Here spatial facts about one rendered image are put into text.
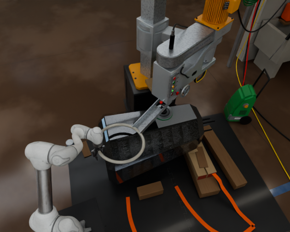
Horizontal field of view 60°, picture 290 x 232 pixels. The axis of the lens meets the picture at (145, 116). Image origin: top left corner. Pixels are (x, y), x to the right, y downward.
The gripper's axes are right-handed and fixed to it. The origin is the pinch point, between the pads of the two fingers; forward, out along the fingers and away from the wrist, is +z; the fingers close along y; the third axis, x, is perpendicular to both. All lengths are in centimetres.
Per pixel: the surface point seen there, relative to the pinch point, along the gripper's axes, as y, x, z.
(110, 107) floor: 71, 125, 77
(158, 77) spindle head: 71, 16, -63
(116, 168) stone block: 14.8, -7.6, 22.5
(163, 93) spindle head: 75, 8, -46
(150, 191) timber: 49, -31, 67
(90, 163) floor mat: 4, 46, 82
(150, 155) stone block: 53, -14, 17
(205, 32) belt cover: 122, 19, -95
